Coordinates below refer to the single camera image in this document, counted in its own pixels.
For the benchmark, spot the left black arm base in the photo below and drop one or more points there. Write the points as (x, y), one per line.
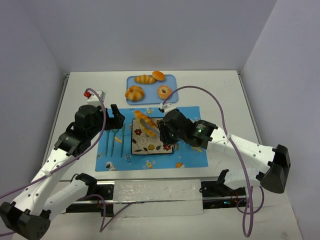
(91, 203)

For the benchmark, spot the round orange bun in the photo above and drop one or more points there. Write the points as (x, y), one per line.
(158, 75)

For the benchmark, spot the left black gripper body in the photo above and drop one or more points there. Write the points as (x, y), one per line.
(114, 118)

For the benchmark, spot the square floral ceramic plate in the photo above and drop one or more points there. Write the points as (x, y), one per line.
(143, 144)

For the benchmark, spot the round twisted bread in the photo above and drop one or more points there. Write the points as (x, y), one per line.
(134, 93)

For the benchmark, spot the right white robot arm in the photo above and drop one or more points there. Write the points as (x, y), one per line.
(269, 166)

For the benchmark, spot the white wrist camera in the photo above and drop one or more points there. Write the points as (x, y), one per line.
(166, 107)
(93, 98)

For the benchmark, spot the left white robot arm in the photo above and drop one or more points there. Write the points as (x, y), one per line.
(31, 213)

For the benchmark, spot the light blue tray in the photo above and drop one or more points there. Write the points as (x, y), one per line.
(151, 90)

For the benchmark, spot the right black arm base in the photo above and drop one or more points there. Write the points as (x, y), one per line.
(218, 196)

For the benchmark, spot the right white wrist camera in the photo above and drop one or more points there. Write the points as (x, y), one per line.
(166, 107)

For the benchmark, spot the long striped croissant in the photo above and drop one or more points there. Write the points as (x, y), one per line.
(146, 124)

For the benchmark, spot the blue cartoon placemat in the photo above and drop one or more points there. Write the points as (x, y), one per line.
(183, 156)

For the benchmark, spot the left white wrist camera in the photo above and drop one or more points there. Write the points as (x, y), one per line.
(93, 98)

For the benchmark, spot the small croissant back left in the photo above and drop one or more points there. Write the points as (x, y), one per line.
(144, 79)

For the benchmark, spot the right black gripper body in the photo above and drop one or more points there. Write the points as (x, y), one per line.
(162, 128)

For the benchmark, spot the teal knife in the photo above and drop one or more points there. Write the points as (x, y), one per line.
(123, 139)

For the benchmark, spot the teal fork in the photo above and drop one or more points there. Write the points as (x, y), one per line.
(107, 134)

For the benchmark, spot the glazed ring donut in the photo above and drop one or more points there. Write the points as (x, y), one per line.
(164, 91)

